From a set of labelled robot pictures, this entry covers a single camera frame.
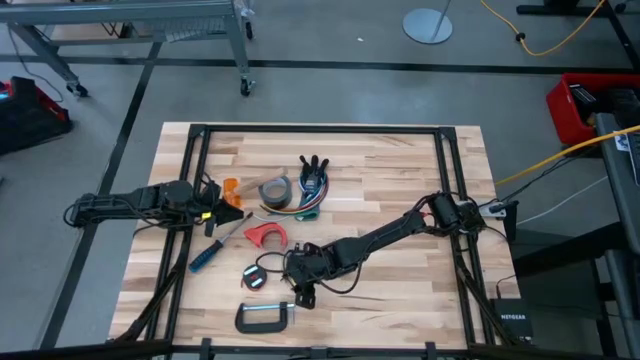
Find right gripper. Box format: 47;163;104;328
283;242;329;309

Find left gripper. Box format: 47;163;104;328
195;179;246;238

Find black plastic cord spool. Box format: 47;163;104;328
241;263;269;292

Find orange transparent safety glasses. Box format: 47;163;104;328
222;177;244;209

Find red tape dispenser with roll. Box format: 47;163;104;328
243;222;290;251

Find wooden block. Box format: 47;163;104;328
237;166;289;196

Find black C-clamp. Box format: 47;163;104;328
233;300;297;335

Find black and red crate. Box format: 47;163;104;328
0;75;74;157

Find grey round stand base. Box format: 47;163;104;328
401;0;454;46

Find red plastic bin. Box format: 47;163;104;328
545;72;640;147

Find grey desk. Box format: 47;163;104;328
512;112;640;360

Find black labelled box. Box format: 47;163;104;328
568;83;598;106

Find black stand legs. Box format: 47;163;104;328
515;0;640;69

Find grey duct tape roll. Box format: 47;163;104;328
258;174;294;211

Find blue handled screwdriver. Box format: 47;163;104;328
188;211;255;274

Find multicolour ribbon cable bundle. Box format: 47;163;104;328
252;154;331;223

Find black cable bundle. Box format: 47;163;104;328
112;234;189;346
452;249;517;346

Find black Netgear network switch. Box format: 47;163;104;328
489;297;534;342

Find wooden handle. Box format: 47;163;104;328
0;0;257;99

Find black floor cable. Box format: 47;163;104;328
499;148;597;202

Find white floor cable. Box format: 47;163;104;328
516;174;609;227

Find yellow extension cable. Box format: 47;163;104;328
494;124;640;188
479;0;609;58

